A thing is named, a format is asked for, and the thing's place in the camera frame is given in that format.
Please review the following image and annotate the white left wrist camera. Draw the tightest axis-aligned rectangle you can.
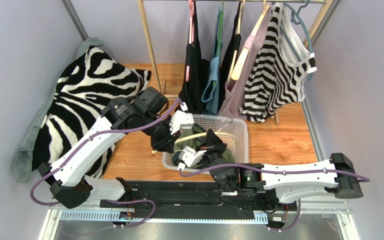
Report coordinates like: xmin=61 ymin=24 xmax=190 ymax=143
xmin=169 ymin=103 xmax=195 ymax=135

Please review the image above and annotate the cream plastic hanger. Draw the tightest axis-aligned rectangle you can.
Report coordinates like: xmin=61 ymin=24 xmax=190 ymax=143
xmin=151 ymin=117 xmax=238 ymax=155

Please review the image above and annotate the wooden clothes rack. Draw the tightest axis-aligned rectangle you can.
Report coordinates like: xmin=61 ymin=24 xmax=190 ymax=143
xmin=135 ymin=0 xmax=341 ymax=127

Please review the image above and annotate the black mounting rail base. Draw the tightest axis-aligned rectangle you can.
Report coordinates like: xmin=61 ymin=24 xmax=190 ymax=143
xmin=54 ymin=179 xmax=351 ymax=231

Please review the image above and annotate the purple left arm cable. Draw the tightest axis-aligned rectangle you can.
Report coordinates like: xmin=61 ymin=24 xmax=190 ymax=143
xmin=29 ymin=97 xmax=183 ymax=207

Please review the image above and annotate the blue ribbed tank top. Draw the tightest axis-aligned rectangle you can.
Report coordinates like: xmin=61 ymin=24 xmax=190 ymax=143
xmin=201 ymin=20 xmax=223 ymax=116

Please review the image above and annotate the black white striped tank top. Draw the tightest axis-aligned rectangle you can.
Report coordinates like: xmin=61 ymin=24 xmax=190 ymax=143
xmin=238 ymin=2 xmax=317 ymax=123

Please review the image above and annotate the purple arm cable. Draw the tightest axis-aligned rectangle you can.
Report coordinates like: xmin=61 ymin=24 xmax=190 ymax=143
xmin=29 ymin=97 xmax=183 ymax=207
xmin=178 ymin=163 xmax=371 ymax=183

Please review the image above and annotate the zebra print blanket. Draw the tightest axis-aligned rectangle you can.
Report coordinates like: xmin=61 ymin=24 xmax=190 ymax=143
xmin=31 ymin=46 xmax=152 ymax=171

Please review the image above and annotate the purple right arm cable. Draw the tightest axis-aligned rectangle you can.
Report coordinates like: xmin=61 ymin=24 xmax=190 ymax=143
xmin=178 ymin=163 xmax=371 ymax=183

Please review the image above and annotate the green hanger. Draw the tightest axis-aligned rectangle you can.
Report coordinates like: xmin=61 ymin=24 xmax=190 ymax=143
xmin=213 ymin=3 xmax=224 ymax=57

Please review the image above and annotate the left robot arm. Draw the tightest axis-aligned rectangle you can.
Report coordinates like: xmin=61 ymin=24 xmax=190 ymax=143
xmin=30 ymin=87 xmax=182 ymax=209

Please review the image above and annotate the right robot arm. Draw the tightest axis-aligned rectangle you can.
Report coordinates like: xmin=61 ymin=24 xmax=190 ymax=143
xmin=195 ymin=130 xmax=369 ymax=204

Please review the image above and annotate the teal wire hanger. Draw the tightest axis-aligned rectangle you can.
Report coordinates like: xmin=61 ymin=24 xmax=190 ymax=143
xmin=281 ymin=0 xmax=314 ymax=81

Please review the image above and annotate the wooden hanger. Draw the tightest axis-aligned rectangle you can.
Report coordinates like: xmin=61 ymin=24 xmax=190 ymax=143
xmin=231 ymin=2 xmax=272 ymax=85

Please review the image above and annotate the lilac ribbed tank top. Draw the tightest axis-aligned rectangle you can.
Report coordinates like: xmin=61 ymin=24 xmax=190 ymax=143
xmin=217 ymin=3 xmax=274 ymax=120

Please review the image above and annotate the white perforated plastic basket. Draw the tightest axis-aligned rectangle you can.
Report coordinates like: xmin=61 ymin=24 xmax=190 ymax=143
xmin=161 ymin=114 xmax=249 ymax=170

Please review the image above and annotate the pink hanger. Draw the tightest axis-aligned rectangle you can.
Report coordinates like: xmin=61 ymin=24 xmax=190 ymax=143
xmin=184 ymin=0 xmax=195 ymax=82

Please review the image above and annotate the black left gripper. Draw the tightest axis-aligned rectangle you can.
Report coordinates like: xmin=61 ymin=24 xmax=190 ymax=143
xmin=140 ymin=112 xmax=182 ymax=155

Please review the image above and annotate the green tank top navy trim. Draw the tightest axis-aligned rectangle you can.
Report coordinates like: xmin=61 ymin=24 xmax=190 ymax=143
xmin=171 ymin=123 xmax=236 ymax=170

